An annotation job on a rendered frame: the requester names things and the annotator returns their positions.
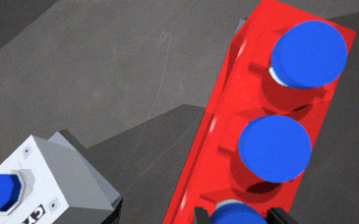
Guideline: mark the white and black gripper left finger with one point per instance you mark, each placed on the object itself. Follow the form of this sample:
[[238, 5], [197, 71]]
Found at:
[[201, 215]]

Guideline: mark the blue round cap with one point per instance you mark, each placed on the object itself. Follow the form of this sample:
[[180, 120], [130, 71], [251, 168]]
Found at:
[[275, 148], [309, 55], [236, 213]]

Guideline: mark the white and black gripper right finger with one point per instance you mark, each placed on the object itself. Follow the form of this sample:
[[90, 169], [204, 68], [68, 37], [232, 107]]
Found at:
[[276, 215]]

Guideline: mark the white control box with blue button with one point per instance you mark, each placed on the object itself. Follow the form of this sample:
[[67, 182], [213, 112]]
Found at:
[[51, 182]]

